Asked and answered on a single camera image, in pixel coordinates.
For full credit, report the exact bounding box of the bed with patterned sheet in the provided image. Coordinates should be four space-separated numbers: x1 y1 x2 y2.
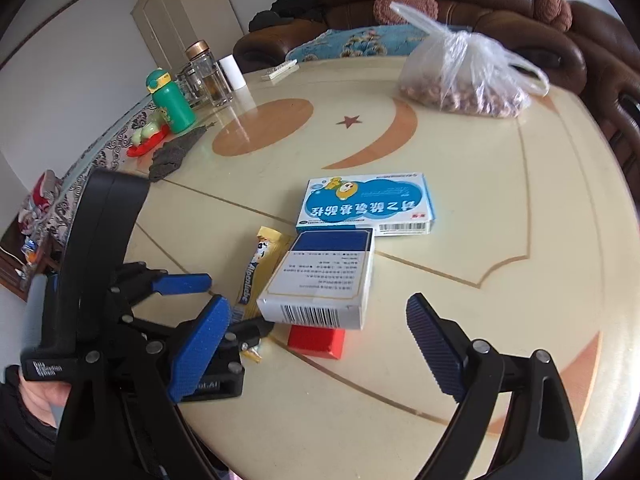
0 94 162 262

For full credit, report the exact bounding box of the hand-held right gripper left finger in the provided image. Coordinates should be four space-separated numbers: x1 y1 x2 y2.
57 294 232 480

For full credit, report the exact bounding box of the small pink round cushion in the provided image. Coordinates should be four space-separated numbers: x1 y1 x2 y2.
528 0 562 25
552 0 574 31

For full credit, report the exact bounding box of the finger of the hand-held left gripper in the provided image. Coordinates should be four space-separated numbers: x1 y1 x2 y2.
106 262 214 312
222 319 275 356

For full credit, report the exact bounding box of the red tray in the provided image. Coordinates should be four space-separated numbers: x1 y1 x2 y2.
126 127 171 158

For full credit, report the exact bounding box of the yellow snack wrapper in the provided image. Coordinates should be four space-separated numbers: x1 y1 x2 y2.
234 226 296 362

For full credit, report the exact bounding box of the red and white cloth bundle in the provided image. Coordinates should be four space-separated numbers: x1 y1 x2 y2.
18 169 59 235

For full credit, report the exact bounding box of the blue and white medicine box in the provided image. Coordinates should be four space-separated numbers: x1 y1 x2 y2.
295 172 436 237

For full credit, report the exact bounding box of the red card box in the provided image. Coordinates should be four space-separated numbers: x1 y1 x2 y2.
287 324 348 360

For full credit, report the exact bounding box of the glass bottle with copper cap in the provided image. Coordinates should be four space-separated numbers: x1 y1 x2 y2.
184 39 234 108

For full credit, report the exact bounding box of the white cup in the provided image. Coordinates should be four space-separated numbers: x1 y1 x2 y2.
219 53 246 91

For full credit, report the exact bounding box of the clear plastic bag of nuts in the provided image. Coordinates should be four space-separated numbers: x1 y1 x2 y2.
389 1 551 119

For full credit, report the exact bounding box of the large pink round cushion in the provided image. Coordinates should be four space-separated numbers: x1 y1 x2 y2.
373 0 440 26

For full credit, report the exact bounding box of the white box with blue panel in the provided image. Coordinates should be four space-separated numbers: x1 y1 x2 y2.
256 227 376 331

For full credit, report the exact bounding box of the cream wooden table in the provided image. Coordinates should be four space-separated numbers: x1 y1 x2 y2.
107 54 640 480

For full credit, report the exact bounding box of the dark grey cloth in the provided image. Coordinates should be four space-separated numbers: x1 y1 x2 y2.
148 127 209 184

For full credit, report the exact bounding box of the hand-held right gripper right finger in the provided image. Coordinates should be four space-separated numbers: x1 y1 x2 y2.
406 292 583 480

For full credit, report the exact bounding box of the brown leather armchair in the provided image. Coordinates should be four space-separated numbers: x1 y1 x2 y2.
564 0 640 173

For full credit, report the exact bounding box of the clear glass jar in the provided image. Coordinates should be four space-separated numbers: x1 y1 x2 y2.
177 62 207 109

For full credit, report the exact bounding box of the green water bottle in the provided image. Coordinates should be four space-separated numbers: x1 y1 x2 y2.
145 68 197 135

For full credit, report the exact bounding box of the dark clothing pile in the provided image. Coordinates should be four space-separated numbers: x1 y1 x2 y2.
248 0 329 34

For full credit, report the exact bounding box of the cream wardrobe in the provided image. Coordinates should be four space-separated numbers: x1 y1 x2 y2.
130 0 247 74

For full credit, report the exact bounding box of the blue floral blanket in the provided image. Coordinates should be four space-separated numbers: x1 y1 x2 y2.
284 26 432 64

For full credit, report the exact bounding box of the small white flat box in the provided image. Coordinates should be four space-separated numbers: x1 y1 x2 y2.
261 59 300 81

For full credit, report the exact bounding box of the person's left forearm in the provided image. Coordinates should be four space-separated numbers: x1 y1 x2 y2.
0 364 63 480

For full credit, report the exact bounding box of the person's left hand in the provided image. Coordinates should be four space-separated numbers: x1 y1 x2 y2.
21 382 69 425

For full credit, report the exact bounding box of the brown wooden cabinet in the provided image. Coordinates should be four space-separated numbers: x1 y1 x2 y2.
0 237 60 307

